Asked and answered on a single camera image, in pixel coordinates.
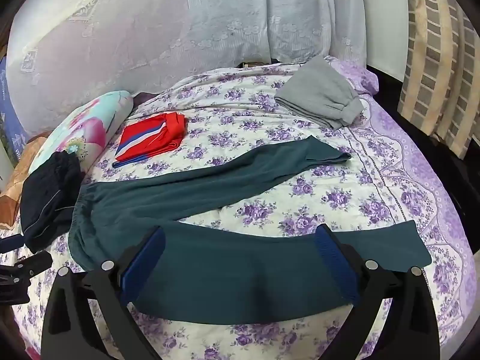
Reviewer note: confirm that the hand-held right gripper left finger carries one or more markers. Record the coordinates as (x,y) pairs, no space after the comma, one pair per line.
(144,258)

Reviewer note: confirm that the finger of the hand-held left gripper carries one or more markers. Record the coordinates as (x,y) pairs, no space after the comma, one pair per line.
(11,243)
(30,264)

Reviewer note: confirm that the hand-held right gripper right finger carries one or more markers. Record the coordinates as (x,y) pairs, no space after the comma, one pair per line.
(333,258)

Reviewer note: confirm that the dark green pants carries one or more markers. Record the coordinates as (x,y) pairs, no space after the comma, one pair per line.
(225,270)

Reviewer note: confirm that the folded grey pants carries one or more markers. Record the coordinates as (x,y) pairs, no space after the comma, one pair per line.
(315,93)

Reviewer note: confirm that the orange brown pillow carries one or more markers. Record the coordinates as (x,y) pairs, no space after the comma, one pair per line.
(7,206)

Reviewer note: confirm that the black garment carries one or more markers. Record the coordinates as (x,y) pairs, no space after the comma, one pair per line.
(45,210)

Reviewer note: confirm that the red striped shorts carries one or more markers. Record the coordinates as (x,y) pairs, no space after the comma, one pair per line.
(150,138)

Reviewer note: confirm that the blue printed board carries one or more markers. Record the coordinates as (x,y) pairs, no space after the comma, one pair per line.
(7,120)

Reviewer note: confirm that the floral pillow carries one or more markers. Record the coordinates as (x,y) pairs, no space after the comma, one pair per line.
(90,123)

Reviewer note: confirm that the purple floral bedsheet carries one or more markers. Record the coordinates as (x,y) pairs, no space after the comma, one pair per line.
(262,120)

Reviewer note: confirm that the beige grey striped curtain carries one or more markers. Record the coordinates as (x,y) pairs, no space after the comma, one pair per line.
(431,63)

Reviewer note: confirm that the white lace curtain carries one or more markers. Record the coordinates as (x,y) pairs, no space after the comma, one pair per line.
(150,26)

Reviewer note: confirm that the plain pale curtain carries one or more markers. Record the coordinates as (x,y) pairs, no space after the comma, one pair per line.
(318,15)

